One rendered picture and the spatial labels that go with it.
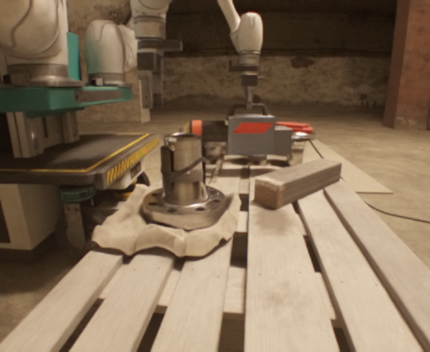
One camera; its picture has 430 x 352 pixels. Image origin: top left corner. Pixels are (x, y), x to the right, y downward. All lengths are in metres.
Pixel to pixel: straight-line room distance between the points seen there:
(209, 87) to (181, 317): 9.55
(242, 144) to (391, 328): 0.90
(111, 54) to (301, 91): 8.97
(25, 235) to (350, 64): 10.04
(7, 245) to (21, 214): 0.13
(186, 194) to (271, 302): 0.40
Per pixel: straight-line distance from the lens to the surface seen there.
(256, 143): 1.26
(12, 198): 0.92
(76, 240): 0.95
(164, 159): 0.82
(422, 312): 0.62
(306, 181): 1.06
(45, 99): 0.81
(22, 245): 0.97
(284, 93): 9.88
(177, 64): 10.17
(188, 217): 0.78
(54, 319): 0.60
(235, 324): 0.60
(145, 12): 0.87
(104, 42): 1.28
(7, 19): 0.63
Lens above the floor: 0.52
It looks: 17 degrees down
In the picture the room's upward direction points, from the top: straight up
